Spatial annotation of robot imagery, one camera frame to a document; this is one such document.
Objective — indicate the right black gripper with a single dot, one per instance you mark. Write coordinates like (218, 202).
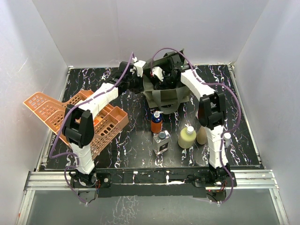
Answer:
(161, 85)

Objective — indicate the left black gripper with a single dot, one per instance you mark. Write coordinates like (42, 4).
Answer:
(139, 87)

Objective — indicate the olive green canvas bag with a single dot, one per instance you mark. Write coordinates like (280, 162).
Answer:
(166, 100)

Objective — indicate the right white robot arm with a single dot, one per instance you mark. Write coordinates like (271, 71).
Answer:
(211, 112)

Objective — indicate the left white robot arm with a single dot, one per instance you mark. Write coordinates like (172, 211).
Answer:
(78, 127)

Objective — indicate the orange plastic basket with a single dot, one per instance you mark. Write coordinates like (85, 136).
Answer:
(51, 112)

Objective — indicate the orange bottle blue pump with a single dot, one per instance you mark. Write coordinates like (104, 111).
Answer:
(156, 122)

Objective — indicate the orange packet in basket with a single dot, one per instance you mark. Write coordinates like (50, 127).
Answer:
(97, 120)

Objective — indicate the yellow green lotion bottle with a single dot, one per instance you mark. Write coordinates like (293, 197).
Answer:
(187, 137)

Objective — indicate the clear square bottle grey cap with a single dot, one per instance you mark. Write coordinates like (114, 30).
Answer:
(161, 141)

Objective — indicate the beige brown lotion bottle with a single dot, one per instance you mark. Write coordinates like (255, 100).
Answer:
(201, 136)

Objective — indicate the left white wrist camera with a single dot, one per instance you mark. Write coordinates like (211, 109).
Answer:
(137, 67)

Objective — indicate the aluminium frame rail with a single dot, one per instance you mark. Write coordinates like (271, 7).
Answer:
(152, 196)

